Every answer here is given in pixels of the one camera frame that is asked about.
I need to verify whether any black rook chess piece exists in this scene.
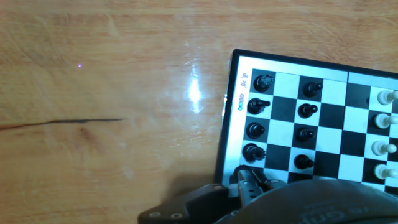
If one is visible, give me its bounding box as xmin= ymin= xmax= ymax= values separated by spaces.
xmin=252 ymin=73 xmax=275 ymax=93

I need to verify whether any white pawn chess piece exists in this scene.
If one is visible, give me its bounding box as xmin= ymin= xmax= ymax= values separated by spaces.
xmin=377 ymin=89 xmax=398 ymax=106
xmin=371 ymin=140 xmax=397 ymax=157
xmin=373 ymin=164 xmax=398 ymax=180
xmin=374 ymin=113 xmax=398 ymax=129

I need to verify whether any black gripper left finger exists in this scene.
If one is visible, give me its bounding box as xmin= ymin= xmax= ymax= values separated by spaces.
xmin=138 ymin=183 xmax=242 ymax=224

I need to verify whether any black knight chess piece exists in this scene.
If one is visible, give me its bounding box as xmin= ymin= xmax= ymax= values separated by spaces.
xmin=247 ymin=97 xmax=271 ymax=116

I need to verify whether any black pawn chess piece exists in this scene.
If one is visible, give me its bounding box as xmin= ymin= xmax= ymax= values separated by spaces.
xmin=294 ymin=154 xmax=315 ymax=170
xmin=302 ymin=82 xmax=324 ymax=98
xmin=297 ymin=103 xmax=319 ymax=119
xmin=294 ymin=127 xmax=315 ymax=143

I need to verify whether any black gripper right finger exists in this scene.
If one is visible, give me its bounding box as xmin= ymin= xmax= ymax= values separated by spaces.
xmin=233 ymin=164 xmax=287 ymax=207

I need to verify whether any orange wooden work board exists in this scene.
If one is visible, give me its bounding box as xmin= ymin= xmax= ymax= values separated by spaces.
xmin=0 ymin=0 xmax=398 ymax=224

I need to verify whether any black framed magnetic chessboard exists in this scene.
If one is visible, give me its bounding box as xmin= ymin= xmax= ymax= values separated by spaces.
xmin=213 ymin=49 xmax=398 ymax=197

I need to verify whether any black bishop chess piece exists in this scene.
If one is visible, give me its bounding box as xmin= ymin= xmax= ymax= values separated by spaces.
xmin=246 ymin=122 xmax=266 ymax=140

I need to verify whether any black queen chess piece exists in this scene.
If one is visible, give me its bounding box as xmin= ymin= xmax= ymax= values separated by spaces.
xmin=242 ymin=142 xmax=267 ymax=163

